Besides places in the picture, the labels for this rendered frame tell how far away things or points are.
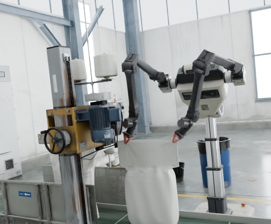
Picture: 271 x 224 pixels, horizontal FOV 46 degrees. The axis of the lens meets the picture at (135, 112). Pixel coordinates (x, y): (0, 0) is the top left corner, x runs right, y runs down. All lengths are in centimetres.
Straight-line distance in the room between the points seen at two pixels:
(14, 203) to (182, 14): 894
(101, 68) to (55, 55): 32
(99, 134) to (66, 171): 36
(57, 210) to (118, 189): 59
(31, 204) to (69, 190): 73
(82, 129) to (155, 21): 929
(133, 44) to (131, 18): 90
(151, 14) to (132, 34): 93
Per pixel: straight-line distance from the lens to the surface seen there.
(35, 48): 776
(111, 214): 285
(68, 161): 223
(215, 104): 263
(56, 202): 275
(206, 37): 1056
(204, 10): 1074
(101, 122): 210
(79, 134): 219
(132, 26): 1136
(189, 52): 1068
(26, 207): 301
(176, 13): 1103
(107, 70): 222
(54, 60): 223
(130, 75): 224
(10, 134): 623
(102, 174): 305
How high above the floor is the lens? 138
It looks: 3 degrees down
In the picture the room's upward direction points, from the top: 6 degrees counter-clockwise
